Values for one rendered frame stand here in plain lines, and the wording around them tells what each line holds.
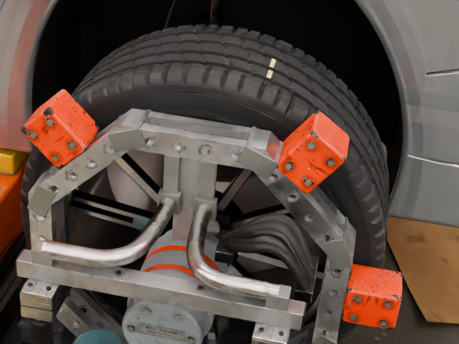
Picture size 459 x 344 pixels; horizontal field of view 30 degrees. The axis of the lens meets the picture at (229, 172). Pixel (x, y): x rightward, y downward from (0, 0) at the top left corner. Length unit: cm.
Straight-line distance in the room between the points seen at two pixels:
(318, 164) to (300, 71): 24
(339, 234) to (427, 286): 156
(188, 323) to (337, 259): 26
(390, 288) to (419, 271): 151
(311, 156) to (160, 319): 34
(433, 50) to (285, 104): 42
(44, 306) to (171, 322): 20
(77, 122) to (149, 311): 32
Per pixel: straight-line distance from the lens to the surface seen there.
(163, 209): 132
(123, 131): 132
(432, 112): 172
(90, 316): 163
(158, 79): 137
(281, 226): 125
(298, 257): 125
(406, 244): 305
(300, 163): 129
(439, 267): 299
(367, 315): 145
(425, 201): 183
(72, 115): 138
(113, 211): 155
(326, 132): 129
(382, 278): 145
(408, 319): 277
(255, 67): 140
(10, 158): 199
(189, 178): 134
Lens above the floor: 178
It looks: 32 degrees down
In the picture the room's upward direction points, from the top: 5 degrees clockwise
